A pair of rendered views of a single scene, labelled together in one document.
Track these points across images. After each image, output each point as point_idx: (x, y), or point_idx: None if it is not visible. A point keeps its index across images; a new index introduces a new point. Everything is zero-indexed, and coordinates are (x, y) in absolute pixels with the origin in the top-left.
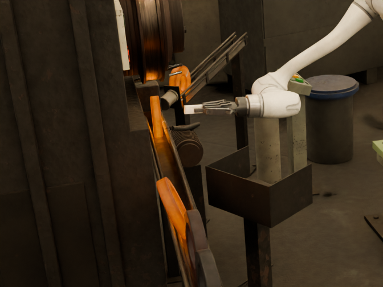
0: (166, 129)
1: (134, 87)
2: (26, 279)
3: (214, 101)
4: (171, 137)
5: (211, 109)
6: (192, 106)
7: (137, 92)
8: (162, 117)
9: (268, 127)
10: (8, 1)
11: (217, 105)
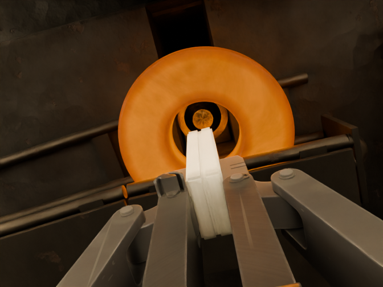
0: (111, 188)
1: (141, 4)
2: None
3: (375, 236)
4: (43, 216)
5: (93, 242)
6: (188, 150)
7: (84, 20)
8: (265, 152)
9: None
10: None
11: (183, 281)
